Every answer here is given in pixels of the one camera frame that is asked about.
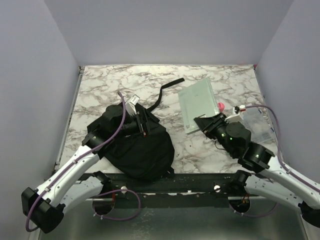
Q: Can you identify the black student backpack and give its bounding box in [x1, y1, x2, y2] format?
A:
[95, 93, 175, 182]

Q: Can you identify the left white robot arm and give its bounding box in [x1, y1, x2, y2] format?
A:
[21, 102, 144, 233]

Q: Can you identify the pink cap glue bottle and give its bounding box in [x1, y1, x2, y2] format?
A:
[217, 102, 225, 113]

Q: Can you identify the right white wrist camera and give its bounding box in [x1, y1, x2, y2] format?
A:
[225, 105, 246, 124]

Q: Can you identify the aluminium table edge rail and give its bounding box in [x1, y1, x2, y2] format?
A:
[53, 66, 85, 172]

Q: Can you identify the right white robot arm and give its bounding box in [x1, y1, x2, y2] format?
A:
[194, 113, 320, 228]

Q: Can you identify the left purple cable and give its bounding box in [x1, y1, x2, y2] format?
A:
[25, 91, 127, 232]

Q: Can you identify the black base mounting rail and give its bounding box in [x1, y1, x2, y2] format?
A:
[79, 171, 247, 209]

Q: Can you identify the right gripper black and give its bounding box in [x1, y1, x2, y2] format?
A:
[194, 111, 237, 157]

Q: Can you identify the clear plastic pencil case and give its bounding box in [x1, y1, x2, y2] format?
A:
[243, 107, 274, 144]

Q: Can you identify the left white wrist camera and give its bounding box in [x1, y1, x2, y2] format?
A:
[125, 94, 140, 116]

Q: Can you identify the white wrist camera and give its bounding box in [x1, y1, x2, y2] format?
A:
[225, 105, 246, 124]
[125, 94, 140, 116]

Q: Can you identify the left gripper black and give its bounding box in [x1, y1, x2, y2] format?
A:
[113, 108, 166, 139]

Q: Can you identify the pale green notebook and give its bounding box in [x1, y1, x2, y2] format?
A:
[178, 78, 220, 135]

